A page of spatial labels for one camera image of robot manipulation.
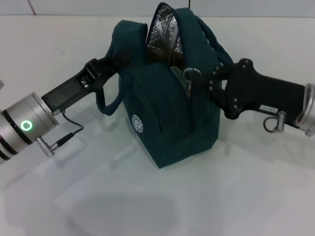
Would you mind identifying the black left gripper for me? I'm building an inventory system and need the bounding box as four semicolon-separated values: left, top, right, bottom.
40;50;135;116

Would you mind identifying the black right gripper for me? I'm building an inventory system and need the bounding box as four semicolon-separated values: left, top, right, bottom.
194;58;306;124

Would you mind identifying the dark blue-green insulated lunch bag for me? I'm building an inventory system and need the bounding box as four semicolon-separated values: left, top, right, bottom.
94;2;233;170

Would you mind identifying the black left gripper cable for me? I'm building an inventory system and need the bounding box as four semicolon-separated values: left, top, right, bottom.
36;111;85;158

